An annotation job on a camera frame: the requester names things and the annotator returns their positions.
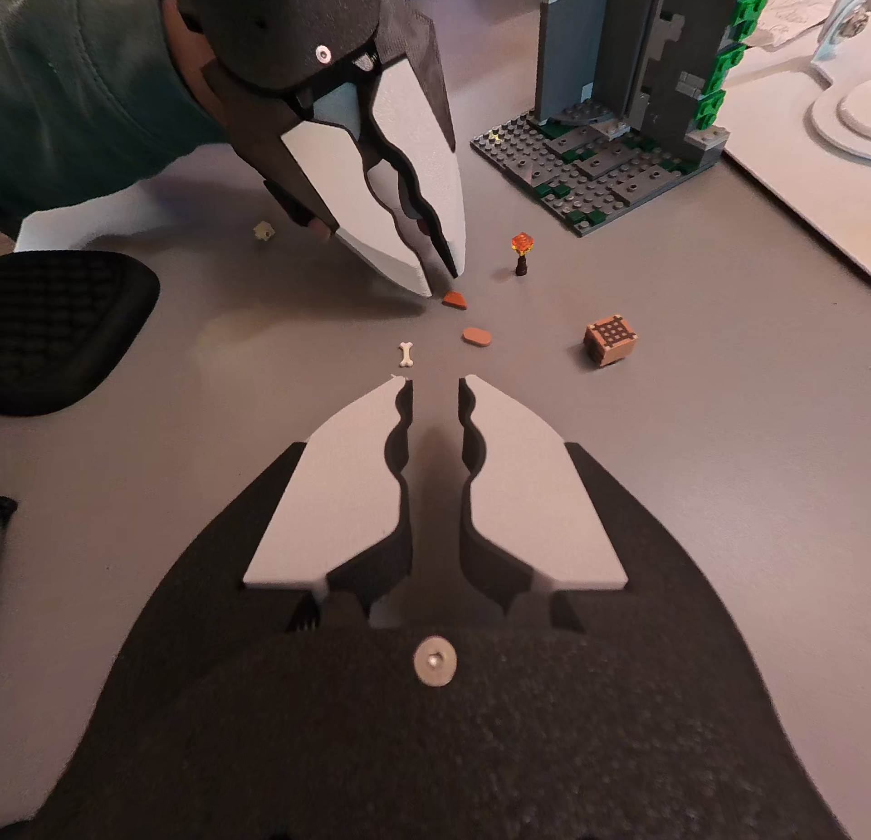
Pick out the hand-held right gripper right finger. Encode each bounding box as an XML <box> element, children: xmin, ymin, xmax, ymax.
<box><xmin>457</xmin><ymin>375</ymin><xmax>629</xmax><ymax>615</ymax></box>

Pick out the small white paper sheet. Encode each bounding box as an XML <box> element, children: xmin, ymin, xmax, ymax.
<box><xmin>749</xmin><ymin>0</ymin><xmax>838</xmax><ymax>52</ymax></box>

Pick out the white book stand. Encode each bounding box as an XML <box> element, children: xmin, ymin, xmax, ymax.
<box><xmin>708</xmin><ymin>0</ymin><xmax>871</xmax><ymax>276</ymax></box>

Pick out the black honeycomb armrest pad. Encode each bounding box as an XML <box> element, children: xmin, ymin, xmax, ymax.
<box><xmin>0</xmin><ymin>250</ymin><xmax>161</xmax><ymax>418</ymax></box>

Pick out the person's left forearm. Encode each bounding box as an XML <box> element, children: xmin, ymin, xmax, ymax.
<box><xmin>0</xmin><ymin>0</ymin><xmax>227</xmax><ymax>237</ymax></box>

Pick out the person's left hand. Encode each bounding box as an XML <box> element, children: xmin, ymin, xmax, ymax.
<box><xmin>160</xmin><ymin>0</ymin><xmax>339</xmax><ymax>244</ymax></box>

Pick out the tan toy brick cube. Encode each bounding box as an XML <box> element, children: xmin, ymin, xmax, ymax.
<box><xmin>583</xmin><ymin>314</ymin><xmax>639</xmax><ymax>368</ymax></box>

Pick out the grey toy brick building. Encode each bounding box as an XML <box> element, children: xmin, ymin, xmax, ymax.
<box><xmin>470</xmin><ymin>0</ymin><xmax>773</xmax><ymax>237</ymax></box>

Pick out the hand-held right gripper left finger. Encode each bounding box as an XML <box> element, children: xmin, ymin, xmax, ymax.
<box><xmin>243</xmin><ymin>375</ymin><xmax>415</xmax><ymax>618</ymax></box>

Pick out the grey desk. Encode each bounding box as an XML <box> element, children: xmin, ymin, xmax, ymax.
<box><xmin>0</xmin><ymin>0</ymin><xmax>871</xmax><ymax>840</ymax></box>

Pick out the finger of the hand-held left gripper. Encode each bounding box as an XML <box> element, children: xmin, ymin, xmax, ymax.
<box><xmin>366</xmin><ymin>59</ymin><xmax>468</xmax><ymax>281</ymax></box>
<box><xmin>279</xmin><ymin>120</ymin><xmax>436</xmax><ymax>298</ymax></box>

